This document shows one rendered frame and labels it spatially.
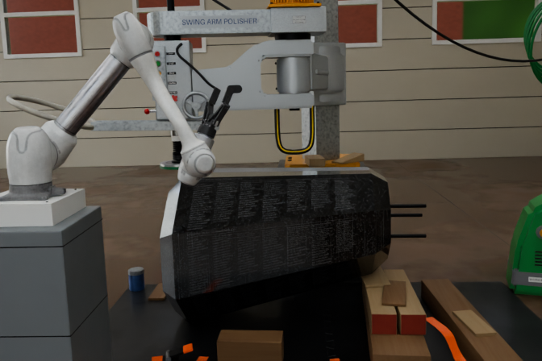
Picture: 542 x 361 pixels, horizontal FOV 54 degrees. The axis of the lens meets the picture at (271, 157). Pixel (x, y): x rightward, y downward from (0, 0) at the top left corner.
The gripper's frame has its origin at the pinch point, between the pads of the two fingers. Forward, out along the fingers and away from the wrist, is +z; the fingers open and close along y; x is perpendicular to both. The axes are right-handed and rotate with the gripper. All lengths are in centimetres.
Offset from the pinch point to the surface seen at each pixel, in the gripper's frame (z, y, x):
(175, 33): 30, 69, -10
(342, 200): -21, 7, 84
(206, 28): 38, 61, 3
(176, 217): -59, 46, 20
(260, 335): -95, 5, 65
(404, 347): -73, -40, 106
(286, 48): 45, 45, 42
